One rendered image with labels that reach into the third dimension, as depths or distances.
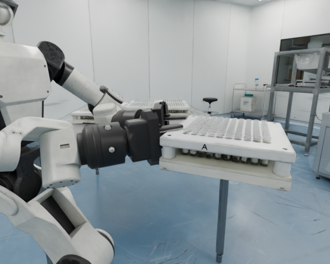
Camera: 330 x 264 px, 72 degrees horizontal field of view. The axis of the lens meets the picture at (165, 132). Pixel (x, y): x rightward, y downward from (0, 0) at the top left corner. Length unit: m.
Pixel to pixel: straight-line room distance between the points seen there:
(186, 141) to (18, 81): 0.49
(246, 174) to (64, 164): 0.33
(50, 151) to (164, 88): 4.84
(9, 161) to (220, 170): 0.36
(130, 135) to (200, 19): 5.57
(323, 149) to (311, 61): 1.42
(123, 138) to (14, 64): 0.39
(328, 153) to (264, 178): 2.59
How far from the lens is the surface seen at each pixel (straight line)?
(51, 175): 0.45
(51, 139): 0.47
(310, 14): 6.35
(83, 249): 0.81
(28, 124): 0.45
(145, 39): 5.04
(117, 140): 0.44
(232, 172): 0.45
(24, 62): 0.76
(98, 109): 0.70
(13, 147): 0.43
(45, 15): 4.52
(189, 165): 0.46
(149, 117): 0.47
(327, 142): 3.00
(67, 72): 0.95
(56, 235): 0.81
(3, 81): 0.71
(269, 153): 0.43
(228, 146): 0.43
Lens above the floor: 1.16
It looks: 14 degrees down
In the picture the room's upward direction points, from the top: straight up
